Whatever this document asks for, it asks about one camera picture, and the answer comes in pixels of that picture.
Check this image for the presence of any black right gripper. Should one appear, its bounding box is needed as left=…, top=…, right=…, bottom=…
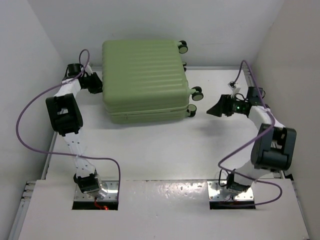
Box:
left=206, top=94, right=245, bottom=117

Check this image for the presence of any green suitcase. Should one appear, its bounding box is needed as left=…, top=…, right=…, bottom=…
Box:
left=102, top=39, right=204, bottom=124

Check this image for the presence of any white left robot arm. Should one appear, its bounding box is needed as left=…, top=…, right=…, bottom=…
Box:
left=45, top=63, right=103, bottom=199

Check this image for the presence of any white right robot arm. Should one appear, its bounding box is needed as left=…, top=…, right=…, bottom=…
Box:
left=207, top=86, right=297, bottom=193

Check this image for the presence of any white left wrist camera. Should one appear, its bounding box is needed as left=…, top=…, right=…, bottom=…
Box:
left=85, top=64, right=93, bottom=75

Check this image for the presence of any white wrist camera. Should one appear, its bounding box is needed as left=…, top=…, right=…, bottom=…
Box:
left=85, top=64, right=93, bottom=75
left=228, top=81, right=241, bottom=98

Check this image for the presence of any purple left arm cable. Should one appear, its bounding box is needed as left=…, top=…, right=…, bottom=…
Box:
left=15, top=49, right=122, bottom=198

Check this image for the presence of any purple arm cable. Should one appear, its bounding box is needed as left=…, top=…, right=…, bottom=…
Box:
left=217, top=59, right=283, bottom=206
left=15, top=49, right=122, bottom=198

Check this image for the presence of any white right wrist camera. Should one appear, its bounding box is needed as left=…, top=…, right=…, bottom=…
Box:
left=228, top=81, right=241, bottom=98

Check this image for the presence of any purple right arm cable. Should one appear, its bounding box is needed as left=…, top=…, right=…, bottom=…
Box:
left=217, top=59, right=283, bottom=206

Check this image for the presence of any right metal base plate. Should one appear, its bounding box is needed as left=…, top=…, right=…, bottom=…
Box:
left=207, top=180, right=254, bottom=202

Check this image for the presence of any metal base plate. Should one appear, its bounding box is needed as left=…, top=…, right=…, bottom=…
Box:
left=207, top=180, right=254, bottom=202
left=73, top=180, right=119, bottom=202

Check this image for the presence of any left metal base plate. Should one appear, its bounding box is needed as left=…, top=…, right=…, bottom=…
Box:
left=73, top=180, right=119, bottom=202

